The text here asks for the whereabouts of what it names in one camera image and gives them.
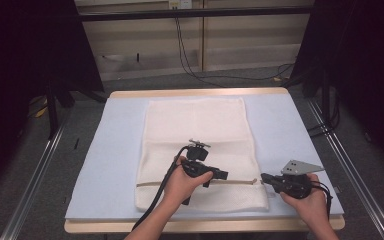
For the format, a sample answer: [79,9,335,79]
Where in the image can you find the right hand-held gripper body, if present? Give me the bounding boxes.
[269,159,325,201]

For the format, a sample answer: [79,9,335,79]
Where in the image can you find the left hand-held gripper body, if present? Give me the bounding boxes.
[179,138,222,206]

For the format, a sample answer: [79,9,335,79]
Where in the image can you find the white mesh laundry bag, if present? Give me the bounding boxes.
[133,96,270,213]

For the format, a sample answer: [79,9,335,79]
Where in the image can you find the person's left hand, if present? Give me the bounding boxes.
[162,155,215,210]

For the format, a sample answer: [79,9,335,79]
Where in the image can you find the person's right hand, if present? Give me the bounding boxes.
[279,173,332,222]

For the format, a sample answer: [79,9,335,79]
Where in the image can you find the wooden table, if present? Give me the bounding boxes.
[63,86,346,234]

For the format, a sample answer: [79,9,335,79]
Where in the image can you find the light blue table mat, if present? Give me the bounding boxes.
[64,92,345,223]

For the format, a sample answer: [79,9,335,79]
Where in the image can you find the black stand leg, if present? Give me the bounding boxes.
[44,79,62,140]
[320,71,334,129]

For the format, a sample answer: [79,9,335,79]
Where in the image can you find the dark curtain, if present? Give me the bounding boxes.
[290,0,384,174]
[0,0,105,198]

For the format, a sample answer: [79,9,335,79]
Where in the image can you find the black horizontal bar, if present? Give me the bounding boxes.
[79,6,315,22]

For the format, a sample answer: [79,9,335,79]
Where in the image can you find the yellow floor tape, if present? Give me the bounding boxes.
[34,105,50,119]

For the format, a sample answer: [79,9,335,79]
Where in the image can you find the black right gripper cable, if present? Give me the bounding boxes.
[309,181,334,222]

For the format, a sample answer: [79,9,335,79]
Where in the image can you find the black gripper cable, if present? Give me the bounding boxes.
[309,181,334,222]
[131,145,192,232]

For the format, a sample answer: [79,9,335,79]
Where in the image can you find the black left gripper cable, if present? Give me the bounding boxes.
[131,145,192,232]

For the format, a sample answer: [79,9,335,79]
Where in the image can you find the metal floor rail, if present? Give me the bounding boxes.
[0,109,72,240]
[305,99,384,240]

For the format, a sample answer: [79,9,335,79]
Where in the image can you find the black cable bundle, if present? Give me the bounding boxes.
[307,93,342,138]

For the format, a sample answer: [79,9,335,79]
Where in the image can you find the black floor cable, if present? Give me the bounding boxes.
[174,16,296,89]

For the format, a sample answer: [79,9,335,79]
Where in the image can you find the white wall socket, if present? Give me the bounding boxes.
[168,0,194,10]

